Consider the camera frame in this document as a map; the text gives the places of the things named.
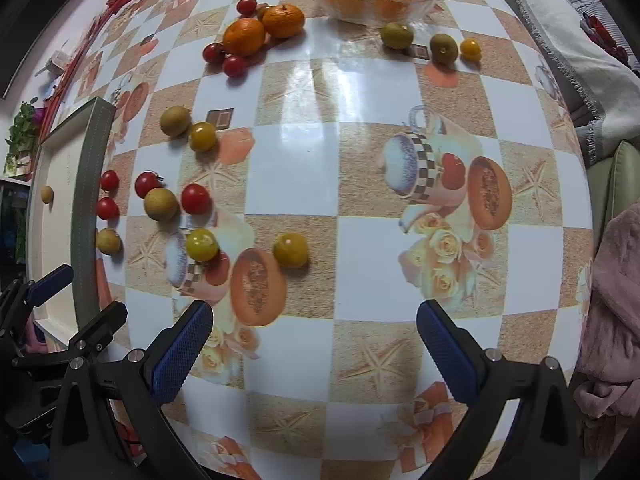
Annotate green-brown round fruit right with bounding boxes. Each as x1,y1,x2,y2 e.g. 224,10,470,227
430,34,459,66

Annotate shallow cardboard box tray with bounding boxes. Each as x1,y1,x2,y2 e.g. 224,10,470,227
26,98,115,346

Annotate dark green-brown cherry tomato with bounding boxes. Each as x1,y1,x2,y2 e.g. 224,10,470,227
256,3,271,21

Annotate red cherry tomato edge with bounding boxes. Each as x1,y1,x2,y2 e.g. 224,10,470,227
96,196,119,221

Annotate green sofa armrest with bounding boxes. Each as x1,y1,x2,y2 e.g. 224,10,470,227
587,141,640,250

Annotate orange mandarin near bowl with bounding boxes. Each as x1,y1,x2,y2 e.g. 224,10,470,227
262,3,306,39

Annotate white grey sofa cushion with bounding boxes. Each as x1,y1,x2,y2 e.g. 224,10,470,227
514,0,639,166

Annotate potted green plant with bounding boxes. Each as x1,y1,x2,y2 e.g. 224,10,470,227
4,96,46,178

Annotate pink blanket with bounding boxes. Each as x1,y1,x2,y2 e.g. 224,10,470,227
574,204,639,418

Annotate orange mandarin front left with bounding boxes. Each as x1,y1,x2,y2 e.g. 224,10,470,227
222,18,266,58

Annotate small yellow tomato right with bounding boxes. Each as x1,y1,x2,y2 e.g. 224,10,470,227
459,38,483,63

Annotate red cherry tomato with stem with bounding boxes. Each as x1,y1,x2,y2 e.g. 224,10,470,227
134,171,163,198

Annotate yellow cherry tomato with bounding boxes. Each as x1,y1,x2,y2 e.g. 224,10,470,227
189,122,217,153
272,232,309,269

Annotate red cherry tomato front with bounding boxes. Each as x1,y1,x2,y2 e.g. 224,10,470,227
222,55,248,78

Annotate green-brown round fruit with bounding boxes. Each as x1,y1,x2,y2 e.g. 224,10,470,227
380,22,414,51
430,34,459,66

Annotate tan longan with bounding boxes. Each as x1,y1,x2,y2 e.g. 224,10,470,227
96,228,122,256
160,105,191,138
143,188,178,222

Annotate yellow-green cherry tomato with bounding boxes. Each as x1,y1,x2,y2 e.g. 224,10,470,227
186,228,219,262

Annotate green-brown round fruit left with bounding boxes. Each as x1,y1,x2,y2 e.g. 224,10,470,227
380,22,414,51

